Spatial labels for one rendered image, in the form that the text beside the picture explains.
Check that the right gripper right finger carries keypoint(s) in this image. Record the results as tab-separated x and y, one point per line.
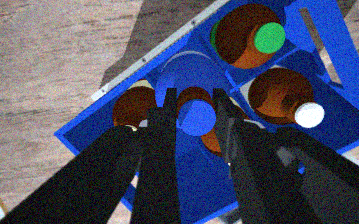
268	193

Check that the brown bottle with cream cap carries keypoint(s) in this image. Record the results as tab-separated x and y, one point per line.
210	140

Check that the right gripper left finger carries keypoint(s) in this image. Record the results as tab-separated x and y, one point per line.
84	191

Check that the dark grey tray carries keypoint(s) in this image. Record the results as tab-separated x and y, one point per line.
230	217

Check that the brown bottle with white cap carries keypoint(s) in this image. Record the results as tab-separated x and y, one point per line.
281	96
131	107

